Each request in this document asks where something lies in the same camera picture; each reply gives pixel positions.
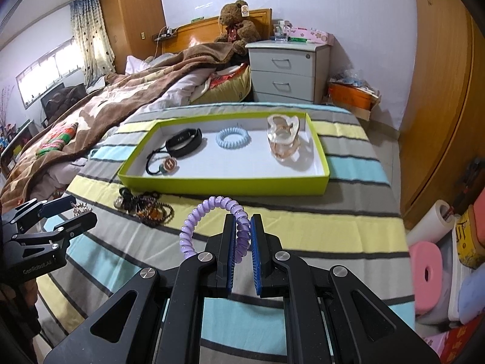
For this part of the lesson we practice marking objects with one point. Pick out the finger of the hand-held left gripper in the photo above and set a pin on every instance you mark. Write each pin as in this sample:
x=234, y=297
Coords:
x=57, y=206
x=75, y=223

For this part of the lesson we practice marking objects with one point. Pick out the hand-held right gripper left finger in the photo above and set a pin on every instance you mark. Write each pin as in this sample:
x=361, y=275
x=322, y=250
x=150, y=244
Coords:
x=229, y=254

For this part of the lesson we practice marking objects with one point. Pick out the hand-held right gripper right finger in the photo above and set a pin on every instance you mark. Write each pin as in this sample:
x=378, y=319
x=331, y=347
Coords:
x=257, y=254

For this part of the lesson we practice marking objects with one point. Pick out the shallow green cardboard box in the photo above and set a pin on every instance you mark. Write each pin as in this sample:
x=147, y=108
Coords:
x=227, y=185

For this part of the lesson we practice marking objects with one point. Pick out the large clear hair claw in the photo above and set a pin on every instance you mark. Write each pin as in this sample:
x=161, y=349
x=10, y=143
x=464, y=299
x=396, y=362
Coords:
x=284, y=148

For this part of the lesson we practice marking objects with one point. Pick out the black wristband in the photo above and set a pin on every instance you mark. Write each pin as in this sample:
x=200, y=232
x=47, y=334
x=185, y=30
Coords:
x=189, y=148

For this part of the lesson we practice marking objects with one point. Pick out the person's left hand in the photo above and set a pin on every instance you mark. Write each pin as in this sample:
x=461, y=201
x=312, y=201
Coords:
x=26, y=305

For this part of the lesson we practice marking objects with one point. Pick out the rhinestone hair clip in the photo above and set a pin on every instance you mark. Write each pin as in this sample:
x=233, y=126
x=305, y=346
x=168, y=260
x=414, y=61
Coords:
x=81, y=208

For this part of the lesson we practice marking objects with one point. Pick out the striped bedsheet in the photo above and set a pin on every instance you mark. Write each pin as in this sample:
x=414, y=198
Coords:
x=322, y=235

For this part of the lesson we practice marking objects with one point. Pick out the cluttered shelf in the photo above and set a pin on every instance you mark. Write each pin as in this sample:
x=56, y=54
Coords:
x=13, y=144

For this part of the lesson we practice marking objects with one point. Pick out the dark chair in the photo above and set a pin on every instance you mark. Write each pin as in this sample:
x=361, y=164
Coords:
x=62, y=100

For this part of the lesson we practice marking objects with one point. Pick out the brown patterned blanket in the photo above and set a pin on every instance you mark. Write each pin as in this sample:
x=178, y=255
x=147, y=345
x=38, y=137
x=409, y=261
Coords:
x=113, y=98

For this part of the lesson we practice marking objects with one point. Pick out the window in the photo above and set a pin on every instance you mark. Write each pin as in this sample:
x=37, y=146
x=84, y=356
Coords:
x=45, y=72

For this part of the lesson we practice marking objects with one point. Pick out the yellow red pillow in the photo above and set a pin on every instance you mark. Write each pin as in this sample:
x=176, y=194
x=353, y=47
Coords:
x=227, y=87

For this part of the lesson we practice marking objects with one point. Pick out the dotted curtain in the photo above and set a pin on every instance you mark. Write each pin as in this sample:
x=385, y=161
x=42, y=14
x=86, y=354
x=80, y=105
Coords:
x=93, y=41

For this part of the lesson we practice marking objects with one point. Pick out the white paper roll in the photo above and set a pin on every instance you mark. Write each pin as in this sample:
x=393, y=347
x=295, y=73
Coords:
x=428, y=222

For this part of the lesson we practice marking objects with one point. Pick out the orange storage box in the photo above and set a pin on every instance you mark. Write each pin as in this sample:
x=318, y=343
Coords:
x=348, y=96

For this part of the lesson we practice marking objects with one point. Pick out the grey bedside cabinet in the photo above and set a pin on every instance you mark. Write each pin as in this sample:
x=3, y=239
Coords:
x=284, y=72

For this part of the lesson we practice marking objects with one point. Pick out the white container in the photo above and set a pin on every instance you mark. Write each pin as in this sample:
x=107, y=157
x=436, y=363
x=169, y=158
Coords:
x=452, y=273

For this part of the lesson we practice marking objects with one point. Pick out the pink floral box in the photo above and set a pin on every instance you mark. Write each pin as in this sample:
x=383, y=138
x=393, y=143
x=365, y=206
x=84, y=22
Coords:
x=435, y=342

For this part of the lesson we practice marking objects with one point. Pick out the tall wooden cabinet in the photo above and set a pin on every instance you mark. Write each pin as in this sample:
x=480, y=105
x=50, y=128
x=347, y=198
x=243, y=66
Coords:
x=132, y=19

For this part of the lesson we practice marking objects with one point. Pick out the power strip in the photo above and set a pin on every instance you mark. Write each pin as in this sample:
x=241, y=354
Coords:
x=165, y=35

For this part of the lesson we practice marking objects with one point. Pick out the yellow box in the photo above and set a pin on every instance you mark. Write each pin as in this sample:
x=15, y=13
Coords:
x=470, y=242

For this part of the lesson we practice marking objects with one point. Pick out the light blue cloth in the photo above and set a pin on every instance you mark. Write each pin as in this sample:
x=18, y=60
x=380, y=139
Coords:
x=471, y=295

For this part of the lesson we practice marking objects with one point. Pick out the red gift box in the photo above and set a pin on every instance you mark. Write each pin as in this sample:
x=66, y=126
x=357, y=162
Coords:
x=460, y=341

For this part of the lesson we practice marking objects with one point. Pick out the wooden headboard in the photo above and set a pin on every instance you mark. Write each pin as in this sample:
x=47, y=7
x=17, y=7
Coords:
x=201, y=34

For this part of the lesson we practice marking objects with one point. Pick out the clear bottles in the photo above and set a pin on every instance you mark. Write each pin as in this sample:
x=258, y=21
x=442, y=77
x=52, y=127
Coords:
x=281, y=30

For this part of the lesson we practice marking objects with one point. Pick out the pink tissue box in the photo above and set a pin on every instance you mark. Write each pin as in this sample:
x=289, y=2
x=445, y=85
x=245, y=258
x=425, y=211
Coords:
x=314, y=36

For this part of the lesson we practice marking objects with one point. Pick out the brown teddy bear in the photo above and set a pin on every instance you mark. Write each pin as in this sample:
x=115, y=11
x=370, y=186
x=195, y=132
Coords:
x=237, y=26

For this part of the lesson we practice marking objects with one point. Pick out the pink plastic bin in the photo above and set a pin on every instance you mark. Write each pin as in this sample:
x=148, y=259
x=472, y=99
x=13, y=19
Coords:
x=481, y=204

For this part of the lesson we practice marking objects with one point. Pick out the dark red tool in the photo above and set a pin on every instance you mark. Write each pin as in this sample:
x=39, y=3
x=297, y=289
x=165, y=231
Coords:
x=473, y=170

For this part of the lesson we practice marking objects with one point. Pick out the large wooden wardrobe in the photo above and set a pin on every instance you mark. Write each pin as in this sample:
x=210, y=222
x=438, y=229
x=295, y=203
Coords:
x=447, y=102

